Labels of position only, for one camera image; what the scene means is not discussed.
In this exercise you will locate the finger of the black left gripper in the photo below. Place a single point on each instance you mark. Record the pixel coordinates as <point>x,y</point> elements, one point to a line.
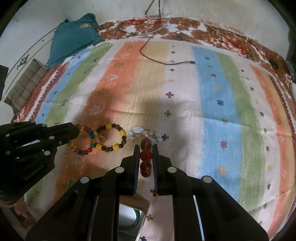
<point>55,136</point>

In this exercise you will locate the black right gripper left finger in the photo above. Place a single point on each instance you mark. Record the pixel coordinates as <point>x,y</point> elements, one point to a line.
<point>123,179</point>

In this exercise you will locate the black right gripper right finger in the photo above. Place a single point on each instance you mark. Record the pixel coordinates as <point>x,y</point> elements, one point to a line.
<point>168,180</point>

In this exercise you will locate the person's left hand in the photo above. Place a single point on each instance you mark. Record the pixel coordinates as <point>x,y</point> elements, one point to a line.
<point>21,209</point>

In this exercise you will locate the striped grey pillow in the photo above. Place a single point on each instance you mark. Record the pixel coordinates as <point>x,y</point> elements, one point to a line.
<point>25,86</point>

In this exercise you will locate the striped colourful mat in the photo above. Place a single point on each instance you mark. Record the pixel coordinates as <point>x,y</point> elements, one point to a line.
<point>211,111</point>

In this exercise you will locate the teal cushion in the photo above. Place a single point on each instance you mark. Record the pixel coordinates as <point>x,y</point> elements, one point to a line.
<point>72,37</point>

